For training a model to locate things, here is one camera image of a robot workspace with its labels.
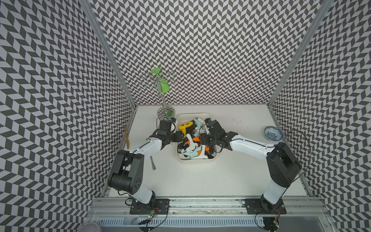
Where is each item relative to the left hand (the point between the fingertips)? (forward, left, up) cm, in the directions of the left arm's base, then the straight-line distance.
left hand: (180, 135), depth 92 cm
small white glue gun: (-6, -8, -1) cm, 10 cm away
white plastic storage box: (+15, -2, 0) cm, 15 cm away
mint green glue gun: (+8, -13, -2) cm, 15 cm away
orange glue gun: (-4, -11, 0) cm, 12 cm away
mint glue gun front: (-11, -8, -3) cm, 14 cm away
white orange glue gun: (-12, -13, -2) cm, 18 cm away
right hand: (-3, -15, +1) cm, 15 cm away
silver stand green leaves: (+26, +13, +23) cm, 37 cm away
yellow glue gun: (+8, -1, -1) cm, 8 cm away
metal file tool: (-17, +16, -7) cm, 25 cm away
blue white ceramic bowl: (+4, -64, -5) cm, 64 cm away
